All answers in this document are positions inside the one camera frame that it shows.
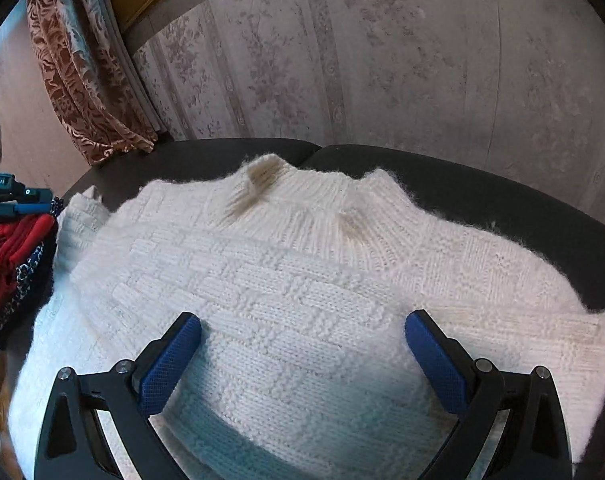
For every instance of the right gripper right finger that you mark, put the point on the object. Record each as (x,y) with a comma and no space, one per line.
(534,442)

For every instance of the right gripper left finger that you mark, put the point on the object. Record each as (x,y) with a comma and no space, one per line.
(72,443)

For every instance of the white knitted sweater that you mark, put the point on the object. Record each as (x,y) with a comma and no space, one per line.
(302,281)

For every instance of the red gloved left hand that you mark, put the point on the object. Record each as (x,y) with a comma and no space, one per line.
(27,248)

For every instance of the brown patterned curtain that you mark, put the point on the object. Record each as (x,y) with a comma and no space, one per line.
(86,79)

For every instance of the black sofa seat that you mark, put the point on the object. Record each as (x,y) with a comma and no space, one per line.
(566,237)

